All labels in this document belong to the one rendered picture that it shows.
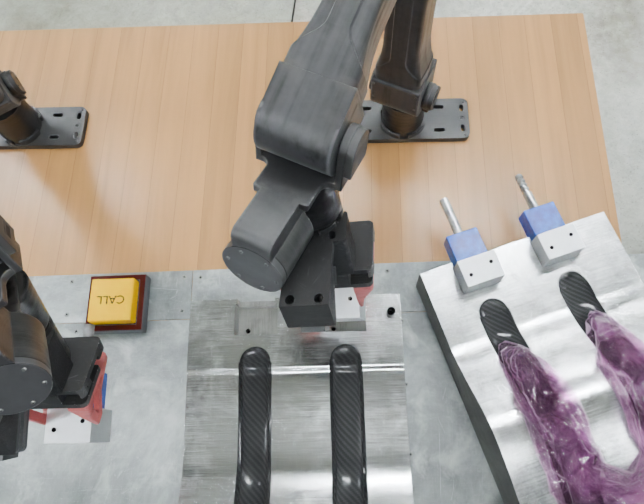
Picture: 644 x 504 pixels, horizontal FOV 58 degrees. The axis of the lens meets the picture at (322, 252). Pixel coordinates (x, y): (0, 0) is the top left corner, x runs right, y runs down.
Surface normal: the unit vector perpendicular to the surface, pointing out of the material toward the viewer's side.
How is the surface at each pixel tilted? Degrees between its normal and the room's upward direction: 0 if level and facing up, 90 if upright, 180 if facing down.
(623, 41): 0
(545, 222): 0
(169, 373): 0
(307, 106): 14
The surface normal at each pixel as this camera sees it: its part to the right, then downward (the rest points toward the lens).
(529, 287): -0.06, -0.33
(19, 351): 0.46, -0.79
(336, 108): -0.16, -0.11
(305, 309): -0.07, 0.77
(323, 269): -0.19, -0.63
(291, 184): 0.06, -0.55
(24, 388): 0.43, 0.59
